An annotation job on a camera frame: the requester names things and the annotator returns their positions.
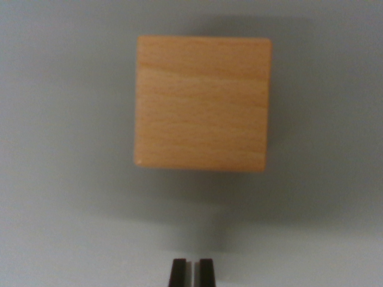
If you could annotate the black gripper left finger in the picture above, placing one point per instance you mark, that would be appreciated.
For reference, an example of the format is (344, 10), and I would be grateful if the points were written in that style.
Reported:
(179, 273)

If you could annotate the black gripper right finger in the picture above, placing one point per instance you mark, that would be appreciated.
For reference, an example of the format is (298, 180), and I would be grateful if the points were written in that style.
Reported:
(206, 273)

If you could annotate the light wooden cube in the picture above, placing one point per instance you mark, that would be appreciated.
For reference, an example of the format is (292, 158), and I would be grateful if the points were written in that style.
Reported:
(202, 103)

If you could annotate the grey plastic bin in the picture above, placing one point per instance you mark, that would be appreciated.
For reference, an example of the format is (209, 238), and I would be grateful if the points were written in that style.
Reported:
(60, 149)

